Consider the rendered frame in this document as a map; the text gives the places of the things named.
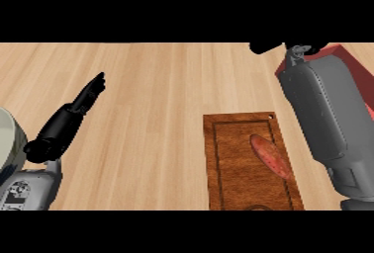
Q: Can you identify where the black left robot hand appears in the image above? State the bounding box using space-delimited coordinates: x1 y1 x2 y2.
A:
23 71 107 164

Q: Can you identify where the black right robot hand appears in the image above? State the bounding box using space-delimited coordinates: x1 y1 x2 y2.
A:
249 42 330 55

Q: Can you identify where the brown wooden cutting board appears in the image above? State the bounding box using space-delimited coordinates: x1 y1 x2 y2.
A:
202 111 308 211

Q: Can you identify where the pale grey rounded appliance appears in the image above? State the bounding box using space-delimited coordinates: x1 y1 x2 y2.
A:
0 108 30 181

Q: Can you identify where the reddish oblong sweet potato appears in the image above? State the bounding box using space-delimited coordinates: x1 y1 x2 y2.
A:
249 133 296 181

